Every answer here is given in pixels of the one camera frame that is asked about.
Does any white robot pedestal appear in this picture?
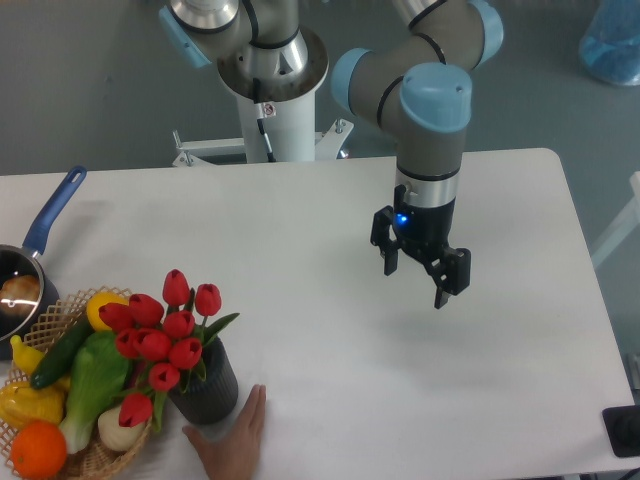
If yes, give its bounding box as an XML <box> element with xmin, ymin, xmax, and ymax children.
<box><xmin>173</xmin><ymin>26</ymin><xmax>354</xmax><ymax>166</ymax></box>

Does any dark ribbed vase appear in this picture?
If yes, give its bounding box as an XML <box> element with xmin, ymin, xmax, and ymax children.
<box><xmin>169</xmin><ymin>338</ymin><xmax>239</xmax><ymax>425</ymax></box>

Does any bread roll in pan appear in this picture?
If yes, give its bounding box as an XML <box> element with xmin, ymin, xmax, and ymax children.
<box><xmin>1</xmin><ymin>275</ymin><xmax>40</xmax><ymax>318</ymax></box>

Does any yellow banana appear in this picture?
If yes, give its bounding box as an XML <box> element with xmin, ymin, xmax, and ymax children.
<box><xmin>10</xmin><ymin>335</ymin><xmax>45</xmax><ymax>375</ymax></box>

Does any green bok choy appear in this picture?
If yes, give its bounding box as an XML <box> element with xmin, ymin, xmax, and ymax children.
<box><xmin>59</xmin><ymin>331</ymin><xmax>131</xmax><ymax>455</ymax></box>

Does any blue plastic bag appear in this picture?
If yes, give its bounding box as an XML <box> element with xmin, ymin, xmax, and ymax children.
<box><xmin>579</xmin><ymin>0</ymin><xmax>639</xmax><ymax>87</ymax></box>

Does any orange fruit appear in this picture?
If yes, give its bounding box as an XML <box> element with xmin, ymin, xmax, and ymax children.
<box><xmin>10</xmin><ymin>421</ymin><xmax>67</xmax><ymax>479</ymax></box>

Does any yellow bell pepper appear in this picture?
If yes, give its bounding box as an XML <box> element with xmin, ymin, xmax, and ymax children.
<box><xmin>86</xmin><ymin>291</ymin><xmax>128</xmax><ymax>332</ymax></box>

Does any blue handled saucepan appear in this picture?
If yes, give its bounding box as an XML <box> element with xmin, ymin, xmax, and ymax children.
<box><xmin>1</xmin><ymin>166</ymin><xmax>87</xmax><ymax>361</ymax></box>

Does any white garlic bulb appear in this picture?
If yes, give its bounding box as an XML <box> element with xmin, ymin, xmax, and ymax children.
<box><xmin>97</xmin><ymin>405</ymin><xmax>145</xmax><ymax>452</ymax></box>

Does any white frame at right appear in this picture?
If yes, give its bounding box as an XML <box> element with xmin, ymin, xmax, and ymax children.
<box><xmin>591</xmin><ymin>171</ymin><xmax>639</xmax><ymax>269</ymax></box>

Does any red tulip bouquet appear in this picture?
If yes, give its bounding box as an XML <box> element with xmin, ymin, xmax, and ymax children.
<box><xmin>99</xmin><ymin>269</ymin><xmax>239</xmax><ymax>429</ymax></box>

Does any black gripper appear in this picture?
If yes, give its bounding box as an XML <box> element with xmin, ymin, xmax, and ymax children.
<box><xmin>370</xmin><ymin>185</ymin><xmax>471</xmax><ymax>309</ymax></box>

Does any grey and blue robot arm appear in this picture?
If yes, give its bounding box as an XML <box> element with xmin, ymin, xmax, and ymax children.
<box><xmin>159</xmin><ymin>1</ymin><xmax>503</xmax><ymax>307</ymax></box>

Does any black device at edge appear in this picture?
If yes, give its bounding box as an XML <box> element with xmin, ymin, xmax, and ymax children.
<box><xmin>602</xmin><ymin>405</ymin><xmax>640</xmax><ymax>458</ymax></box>

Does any yellow squash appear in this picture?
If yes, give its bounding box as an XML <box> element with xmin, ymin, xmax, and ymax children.
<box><xmin>1</xmin><ymin>381</ymin><xmax>66</xmax><ymax>430</ymax></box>

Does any green cucumber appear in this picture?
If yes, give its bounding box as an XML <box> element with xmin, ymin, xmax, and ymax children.
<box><xmin>30</xmin><ymin>317</ymin><xmax>94</xmax><ymax>390</ymax></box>

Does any bare human hand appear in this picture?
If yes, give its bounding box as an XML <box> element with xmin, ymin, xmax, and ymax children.
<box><xmin>182</xmin><ymin>384</ymin><xmax>267</xmax><ymax>480</ymax></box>

